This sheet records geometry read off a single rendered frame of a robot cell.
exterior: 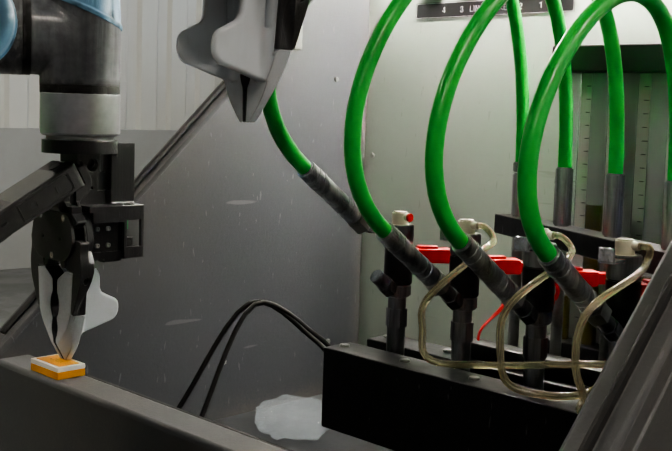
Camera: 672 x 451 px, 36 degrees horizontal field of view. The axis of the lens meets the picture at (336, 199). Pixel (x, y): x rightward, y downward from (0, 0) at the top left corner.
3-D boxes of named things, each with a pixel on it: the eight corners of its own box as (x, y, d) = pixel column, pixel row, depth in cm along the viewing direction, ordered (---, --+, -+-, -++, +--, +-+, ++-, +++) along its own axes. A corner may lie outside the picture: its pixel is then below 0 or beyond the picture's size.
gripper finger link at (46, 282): (107, 351, 104) (108, 260, 103) (54, 361, 100) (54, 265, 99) (90, 346, 106) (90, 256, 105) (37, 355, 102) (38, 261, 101)
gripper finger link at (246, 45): (192, 121, 67) (195, -25, 66) (261, 122, 71) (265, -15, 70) (222, 122, 65) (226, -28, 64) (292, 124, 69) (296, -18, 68)
